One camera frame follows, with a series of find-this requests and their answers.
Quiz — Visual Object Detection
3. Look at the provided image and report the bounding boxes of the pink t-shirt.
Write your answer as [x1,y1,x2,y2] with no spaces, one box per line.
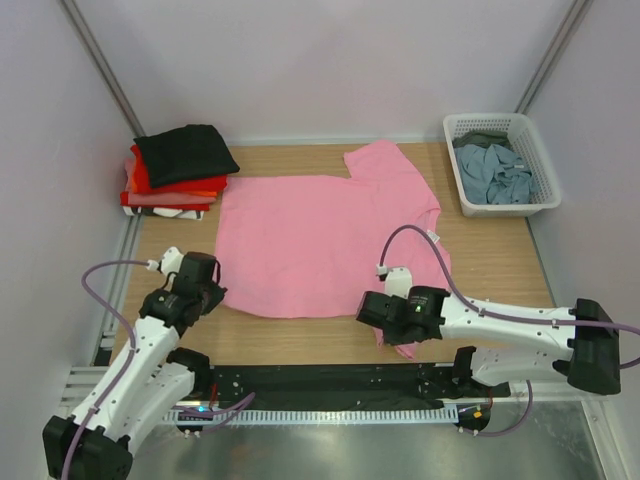
[214,139,454,361]

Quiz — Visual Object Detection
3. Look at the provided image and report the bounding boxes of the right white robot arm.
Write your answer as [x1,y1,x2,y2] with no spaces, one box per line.
[356,286,621,396]

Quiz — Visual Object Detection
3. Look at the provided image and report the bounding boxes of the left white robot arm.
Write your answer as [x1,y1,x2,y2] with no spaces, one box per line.
[42,247,226,479]

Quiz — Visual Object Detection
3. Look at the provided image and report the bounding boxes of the red folded t-shirt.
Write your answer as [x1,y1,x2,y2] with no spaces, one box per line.
[130,145,227,196]

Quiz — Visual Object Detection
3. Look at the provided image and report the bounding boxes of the white patterned folded t-shirt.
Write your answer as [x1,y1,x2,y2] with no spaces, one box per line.
[123,206,204,221]

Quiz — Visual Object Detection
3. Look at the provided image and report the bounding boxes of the orange folded t-shirt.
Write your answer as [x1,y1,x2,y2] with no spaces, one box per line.
[120,159,217,207]

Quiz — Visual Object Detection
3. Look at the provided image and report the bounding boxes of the black folded t-shirt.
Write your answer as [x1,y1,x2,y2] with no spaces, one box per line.
[134,124,240,189]

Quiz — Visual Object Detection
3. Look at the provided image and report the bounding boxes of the grey-blue crumpled t-shirt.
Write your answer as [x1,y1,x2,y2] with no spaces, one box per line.
[454,144,539,205]

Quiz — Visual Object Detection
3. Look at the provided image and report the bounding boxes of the olive crumpled t-shirt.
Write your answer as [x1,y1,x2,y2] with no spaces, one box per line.
[452,130,512,150]

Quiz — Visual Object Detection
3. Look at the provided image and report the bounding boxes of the white plastic basket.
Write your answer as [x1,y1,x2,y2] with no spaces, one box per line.
[443,113,561,217]

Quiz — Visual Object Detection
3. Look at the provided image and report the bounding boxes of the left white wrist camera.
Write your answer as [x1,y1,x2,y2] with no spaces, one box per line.
[145,246,185,277]

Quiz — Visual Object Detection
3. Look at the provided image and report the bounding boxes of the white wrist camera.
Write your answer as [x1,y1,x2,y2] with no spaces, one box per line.
[145,246,185,277]
[376,265,413,299]

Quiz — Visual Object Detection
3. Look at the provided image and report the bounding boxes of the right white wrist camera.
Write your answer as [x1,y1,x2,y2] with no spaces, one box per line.
[376,265,413,299]

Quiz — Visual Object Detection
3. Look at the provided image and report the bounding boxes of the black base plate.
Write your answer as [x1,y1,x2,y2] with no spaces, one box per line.
[212,363,511,412]

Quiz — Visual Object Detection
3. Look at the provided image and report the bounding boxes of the white slotted cable duct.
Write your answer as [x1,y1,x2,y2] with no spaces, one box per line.
[159,405,460,426]

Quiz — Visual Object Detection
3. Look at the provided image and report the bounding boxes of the left aluminium corner post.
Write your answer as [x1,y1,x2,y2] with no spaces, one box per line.
[58,0,144,137]

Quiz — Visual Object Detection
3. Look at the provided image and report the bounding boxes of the aluminium corner post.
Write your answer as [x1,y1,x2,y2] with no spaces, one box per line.
[515,0,594,115]
[58,0,144,137]

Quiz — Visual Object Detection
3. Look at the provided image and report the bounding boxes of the right aluminium corner post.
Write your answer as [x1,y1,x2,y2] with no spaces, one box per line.
[515,0,594,115]

